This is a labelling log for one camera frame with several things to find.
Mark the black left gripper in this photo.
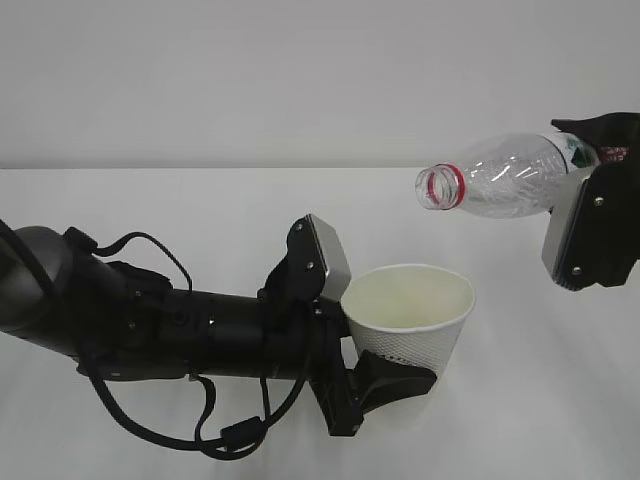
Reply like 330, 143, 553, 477
302, 299, 438, 437

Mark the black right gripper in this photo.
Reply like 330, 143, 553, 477
551, 112, 639, 288

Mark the white paper cup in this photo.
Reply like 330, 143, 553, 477
340, 264, 476, 383

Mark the clear Nongfu Spring water bottle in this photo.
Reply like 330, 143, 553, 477
415, 132, 629, 219

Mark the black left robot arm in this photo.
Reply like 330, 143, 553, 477
1, 214, 436, 458

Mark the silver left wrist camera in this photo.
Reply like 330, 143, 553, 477
257, 213, 354, 304

